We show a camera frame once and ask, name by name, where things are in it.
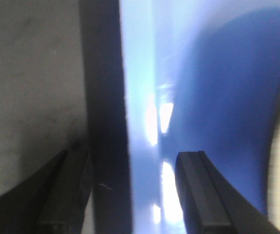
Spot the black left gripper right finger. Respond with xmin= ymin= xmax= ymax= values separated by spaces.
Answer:
xmin=175 ymin=151 xmax=280 ymax=234

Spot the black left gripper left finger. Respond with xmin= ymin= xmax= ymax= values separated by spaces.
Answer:
xmin=0 ymin=141 xmax=93 ymax=234

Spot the blue plastic tray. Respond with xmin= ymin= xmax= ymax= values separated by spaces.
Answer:
xmin=119 ymin=0 xmax=280 ymax=234

